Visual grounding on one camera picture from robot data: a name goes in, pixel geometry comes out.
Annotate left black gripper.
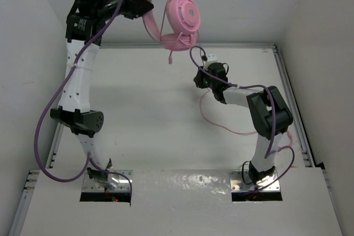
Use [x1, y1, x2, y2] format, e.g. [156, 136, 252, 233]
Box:
[94, 0, 152, 22]

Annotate pink headphones with cable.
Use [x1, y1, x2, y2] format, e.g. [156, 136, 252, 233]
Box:
[141, 0, 294, 147]

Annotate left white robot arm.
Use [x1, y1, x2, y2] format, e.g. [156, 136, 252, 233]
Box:
[50, 0, 154, 169]

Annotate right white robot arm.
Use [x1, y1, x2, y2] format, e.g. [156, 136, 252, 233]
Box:
[194, 62, 293, 185]

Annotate white front cover board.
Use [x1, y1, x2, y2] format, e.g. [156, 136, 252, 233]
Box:
[21, 168, 341, 235]

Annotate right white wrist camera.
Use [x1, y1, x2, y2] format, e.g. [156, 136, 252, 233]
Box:
[204, 53, 218, 70]

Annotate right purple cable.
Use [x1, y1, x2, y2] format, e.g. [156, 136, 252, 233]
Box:
[189, 47, 295, 192]

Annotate purple cable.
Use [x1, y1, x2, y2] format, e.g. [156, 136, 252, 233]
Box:
[34, 0, 133, 190]
[189, 47, 295, 192]

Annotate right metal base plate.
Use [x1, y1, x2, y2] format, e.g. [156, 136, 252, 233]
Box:
[229, 169, 281, 193]

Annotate metal base plate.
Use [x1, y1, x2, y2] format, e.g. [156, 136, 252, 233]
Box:
[229, 169, 281, 193]
[81, 170, 131, 192]

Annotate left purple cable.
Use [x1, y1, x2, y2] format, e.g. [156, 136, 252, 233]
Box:
[34, 0, 133, 190]

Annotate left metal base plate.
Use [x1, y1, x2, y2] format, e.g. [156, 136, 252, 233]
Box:
[81, 170, 131, 192]

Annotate aluminium table frame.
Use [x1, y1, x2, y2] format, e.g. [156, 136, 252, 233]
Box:
[11, 47, 314, 235]

